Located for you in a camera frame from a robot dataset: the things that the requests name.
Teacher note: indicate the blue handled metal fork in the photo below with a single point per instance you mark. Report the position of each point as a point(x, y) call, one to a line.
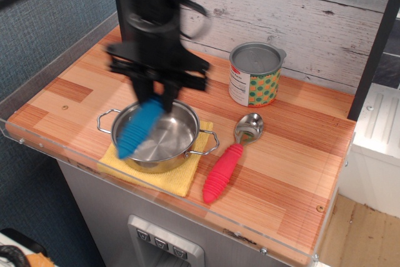
point(138, 128)

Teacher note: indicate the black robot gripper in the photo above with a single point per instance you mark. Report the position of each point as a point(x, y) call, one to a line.
point(150, 59)

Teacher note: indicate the grey toy fridge cabinet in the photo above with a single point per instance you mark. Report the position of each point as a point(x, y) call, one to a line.
point(106, 204)

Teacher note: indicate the silver dispenser panel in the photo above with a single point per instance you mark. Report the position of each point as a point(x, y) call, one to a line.
point(156, 246)

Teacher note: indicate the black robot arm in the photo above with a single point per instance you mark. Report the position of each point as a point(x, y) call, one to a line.
point(159, 17)

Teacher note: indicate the orange object at corner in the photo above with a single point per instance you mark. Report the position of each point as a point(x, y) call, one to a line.
point(39, 260)

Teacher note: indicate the stainless steel pot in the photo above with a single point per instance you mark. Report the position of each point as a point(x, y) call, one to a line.
point(173, 139)

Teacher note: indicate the dark right frame post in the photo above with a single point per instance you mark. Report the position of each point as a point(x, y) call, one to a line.
point(373, 60)

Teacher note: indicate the toy food can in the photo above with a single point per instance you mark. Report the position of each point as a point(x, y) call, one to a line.
point(255, 70)

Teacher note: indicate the red handled metal spoon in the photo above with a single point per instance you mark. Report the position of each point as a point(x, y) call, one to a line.
point(248, 130)

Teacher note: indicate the black vertical post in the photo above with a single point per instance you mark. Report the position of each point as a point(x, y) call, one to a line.
point(120, 4)

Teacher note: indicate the yellow cloth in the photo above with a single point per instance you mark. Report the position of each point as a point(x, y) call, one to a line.
point(176, 181)

